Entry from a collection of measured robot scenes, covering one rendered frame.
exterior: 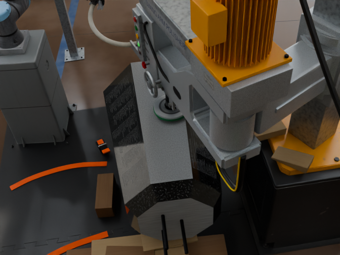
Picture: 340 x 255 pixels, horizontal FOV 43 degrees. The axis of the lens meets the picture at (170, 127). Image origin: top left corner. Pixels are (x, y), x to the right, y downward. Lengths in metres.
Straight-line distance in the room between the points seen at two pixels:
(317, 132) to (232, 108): 0.98
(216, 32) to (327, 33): 0.75
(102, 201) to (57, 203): 0.39
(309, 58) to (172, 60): 0.62
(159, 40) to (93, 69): 2.24
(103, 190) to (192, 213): 0.92
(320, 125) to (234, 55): 0.99
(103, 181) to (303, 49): 1.77
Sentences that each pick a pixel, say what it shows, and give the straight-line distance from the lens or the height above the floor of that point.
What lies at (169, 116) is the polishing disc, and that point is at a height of 0.85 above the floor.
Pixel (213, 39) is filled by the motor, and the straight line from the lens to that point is 1.37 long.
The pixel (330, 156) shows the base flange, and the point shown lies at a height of 0.78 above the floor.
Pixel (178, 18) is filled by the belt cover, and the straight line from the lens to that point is 1.79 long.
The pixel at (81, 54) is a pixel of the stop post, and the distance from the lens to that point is 4.52.
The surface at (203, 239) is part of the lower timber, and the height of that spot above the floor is 0.13.
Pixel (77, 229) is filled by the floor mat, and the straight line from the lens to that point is 3.14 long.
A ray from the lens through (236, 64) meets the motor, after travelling 1.50.
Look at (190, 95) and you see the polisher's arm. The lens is 1.91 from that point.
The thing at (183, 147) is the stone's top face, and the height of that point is 0.80.
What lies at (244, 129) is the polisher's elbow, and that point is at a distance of 1.75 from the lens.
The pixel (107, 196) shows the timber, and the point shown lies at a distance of 3.09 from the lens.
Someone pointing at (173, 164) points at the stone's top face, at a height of 0.80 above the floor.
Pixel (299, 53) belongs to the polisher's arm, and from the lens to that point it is 1.99.
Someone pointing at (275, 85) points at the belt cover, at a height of 1.63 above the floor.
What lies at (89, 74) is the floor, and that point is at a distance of 4.27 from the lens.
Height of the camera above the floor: 2.65
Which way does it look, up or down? 47 degrees down
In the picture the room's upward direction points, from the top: 5 degrees counter-clockwise
